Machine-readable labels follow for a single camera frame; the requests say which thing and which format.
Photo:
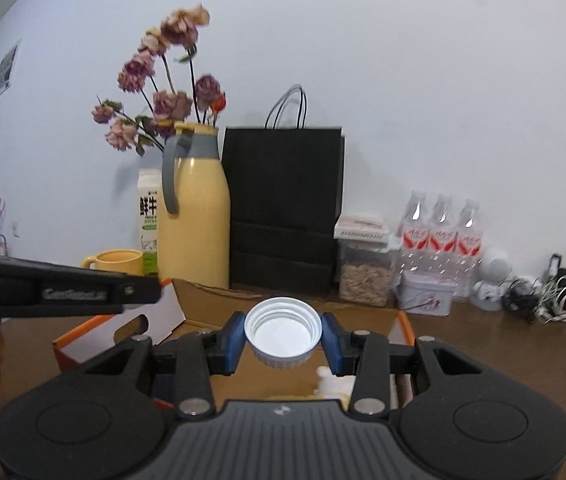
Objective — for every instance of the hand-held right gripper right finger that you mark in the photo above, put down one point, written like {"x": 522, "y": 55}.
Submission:
{"x": 335, "y": 347}

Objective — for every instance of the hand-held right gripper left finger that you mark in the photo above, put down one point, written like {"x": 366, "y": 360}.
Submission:
{"x": 233, "y": 345}

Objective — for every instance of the white threaded bottle cap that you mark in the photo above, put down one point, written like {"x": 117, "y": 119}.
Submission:
{"x": 283, "y": 332}

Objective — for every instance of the orange cardboard box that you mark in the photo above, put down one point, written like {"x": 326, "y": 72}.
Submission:
{"x": 203, "y": 300}

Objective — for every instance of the yellow sponge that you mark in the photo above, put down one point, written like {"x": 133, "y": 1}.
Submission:
{"x": 334, "y": 385}

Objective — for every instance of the yellow mug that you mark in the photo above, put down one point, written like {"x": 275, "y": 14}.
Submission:
{"x": 118, "y": 260}

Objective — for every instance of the clear container of seeds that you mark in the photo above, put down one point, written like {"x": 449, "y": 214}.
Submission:
{"x": 365, "y": 275}

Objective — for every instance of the white tin box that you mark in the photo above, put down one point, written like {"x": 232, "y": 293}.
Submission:
{"x": 425, "y": 292}

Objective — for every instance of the white milk carton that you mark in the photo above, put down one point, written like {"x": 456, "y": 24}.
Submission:
{"x": 148, "y": 210}

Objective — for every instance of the white flat box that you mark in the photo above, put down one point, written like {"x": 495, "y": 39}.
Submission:
{"x": 363, "y": 225}

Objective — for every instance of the yellow thermos jug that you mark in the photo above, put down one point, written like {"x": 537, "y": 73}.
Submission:
{"x": 193, "y": 220}

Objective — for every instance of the clear water bottle red label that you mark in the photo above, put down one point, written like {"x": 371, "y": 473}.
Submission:
{"x": 443, "y": 242}
{"x": 470, "y": 245}
{"x": 415, "y": 240}

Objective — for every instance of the black paper bag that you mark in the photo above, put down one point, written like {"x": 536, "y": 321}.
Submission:
{"x": 283, "y": 185}

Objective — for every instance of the white robot toy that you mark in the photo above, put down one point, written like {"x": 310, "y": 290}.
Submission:
{"x": 495, "y": 265}

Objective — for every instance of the black charger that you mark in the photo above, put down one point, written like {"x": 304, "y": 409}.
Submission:
{"x": 555, "y": 267}

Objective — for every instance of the dried pink flower bouquet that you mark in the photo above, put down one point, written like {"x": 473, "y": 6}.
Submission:
{"x": 180, "y": 27}

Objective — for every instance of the small wall switch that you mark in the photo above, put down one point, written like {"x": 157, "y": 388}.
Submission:
{"x": 16, "y": 229}

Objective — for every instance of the white wall picture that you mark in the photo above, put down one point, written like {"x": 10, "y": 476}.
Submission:
{"x": 8, "y": 67}

